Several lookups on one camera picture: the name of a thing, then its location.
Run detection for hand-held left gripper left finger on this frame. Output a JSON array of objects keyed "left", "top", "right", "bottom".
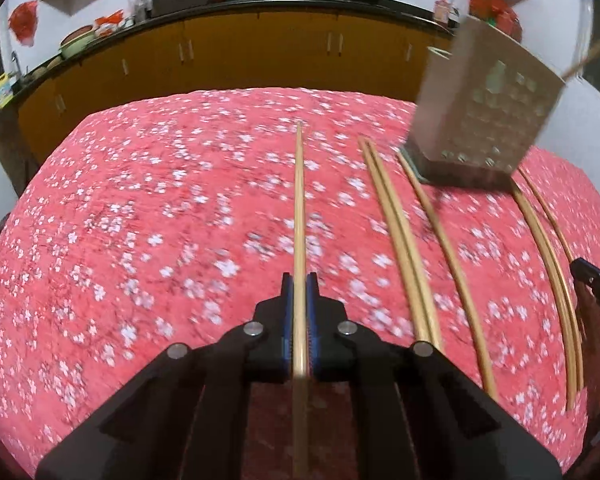
[{"left": 35, "top": 271, "right": 296, "bottom": 480}]

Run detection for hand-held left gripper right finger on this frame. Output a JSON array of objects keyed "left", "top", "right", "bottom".
[{"left": 306, "top": 271, "right": 563, "bottom": 480}]

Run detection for wooden chopstick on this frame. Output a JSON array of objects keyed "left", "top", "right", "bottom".
[
  {"left": 357, "top": 136, "right": 433, "bottom": 343},
  {"left": 561, "top": 31, "right": 600, "bottom": 82},
  {"left": 519, "top": 169, "right": 586, "bottom": 392},
  {"left": 397, "top": 151, "right": 498, "bottom": 402},
  {"left": 510, "top": 182, "right": 578, "bottom": 412},
  {"left": 365, "top": 139, "right": 446, "bottom": 351},
  {"left": 291, "top": 121, "right": 312, "bottom": 480}
]

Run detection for white perforated chopstick holder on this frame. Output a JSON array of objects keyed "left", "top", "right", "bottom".
[{"left": 399, "top": 15, "right": 566, "bottom": 186}]

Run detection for red floral tablecloth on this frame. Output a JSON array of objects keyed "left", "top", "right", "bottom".
[{"left": 0, "top": 87, "right": 600, "bottom": 480}]

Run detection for wooden base cabinets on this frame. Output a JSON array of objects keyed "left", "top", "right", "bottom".
[{"left": 17, "top": 7, "right": 456, "bottom": 166}]

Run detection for pink bottle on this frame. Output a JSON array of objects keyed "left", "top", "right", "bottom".
[{"left": 434, "top": 0, "right": 461, "bottom": 28}]

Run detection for black kitchen countertop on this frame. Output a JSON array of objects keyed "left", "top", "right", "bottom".
[{"left": 0, "top": 0, "right": 461, "bottom": 131}]

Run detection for red white packets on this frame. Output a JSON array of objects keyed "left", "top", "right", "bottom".
[{"left": 94, "top": 12, "right": 131, "bottom": 36}]

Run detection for green cooking pot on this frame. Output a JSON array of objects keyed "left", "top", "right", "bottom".
[{"left": 60, "top": 25, "right": 98, "bottom": 58}]

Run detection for red plastic bag on wall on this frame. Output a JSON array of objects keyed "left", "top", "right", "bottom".
[{"left": 8, "top": 0, "right": 40, "bottom": 48}]

